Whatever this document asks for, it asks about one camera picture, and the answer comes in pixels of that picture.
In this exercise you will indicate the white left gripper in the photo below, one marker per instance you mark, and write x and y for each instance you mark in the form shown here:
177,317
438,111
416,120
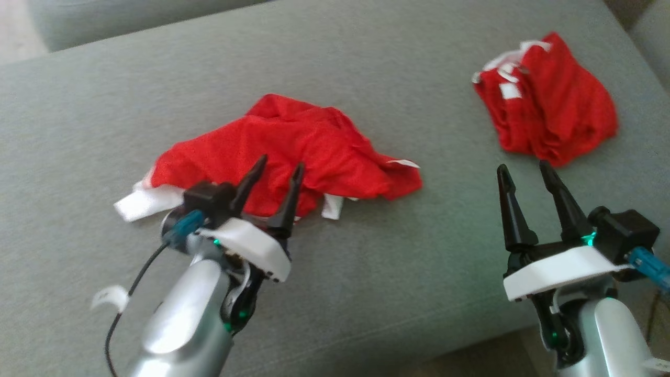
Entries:
251,246

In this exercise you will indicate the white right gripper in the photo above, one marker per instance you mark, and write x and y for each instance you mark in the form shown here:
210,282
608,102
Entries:
560,269

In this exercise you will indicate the red jersey with white trim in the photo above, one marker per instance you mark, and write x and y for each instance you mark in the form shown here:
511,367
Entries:
293,146

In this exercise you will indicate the red shorts with white stripe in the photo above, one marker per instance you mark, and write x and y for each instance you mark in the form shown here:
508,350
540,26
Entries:
555,104

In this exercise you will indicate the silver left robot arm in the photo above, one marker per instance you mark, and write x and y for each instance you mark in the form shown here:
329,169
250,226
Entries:
183,314

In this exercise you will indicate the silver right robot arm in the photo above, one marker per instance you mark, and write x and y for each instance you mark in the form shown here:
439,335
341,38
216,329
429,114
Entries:
612,335

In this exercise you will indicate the grey sofa seat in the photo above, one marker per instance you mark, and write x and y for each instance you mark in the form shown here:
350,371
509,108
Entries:
366,293

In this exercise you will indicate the grey sofa cushion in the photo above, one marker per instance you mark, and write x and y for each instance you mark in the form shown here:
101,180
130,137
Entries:
131,18

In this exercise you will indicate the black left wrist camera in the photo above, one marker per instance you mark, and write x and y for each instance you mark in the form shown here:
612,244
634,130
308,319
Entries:
209,201

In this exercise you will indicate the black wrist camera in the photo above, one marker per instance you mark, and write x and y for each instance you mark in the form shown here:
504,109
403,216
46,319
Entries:
209,201
625,230

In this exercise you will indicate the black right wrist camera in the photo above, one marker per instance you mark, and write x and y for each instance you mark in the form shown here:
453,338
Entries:
625,230

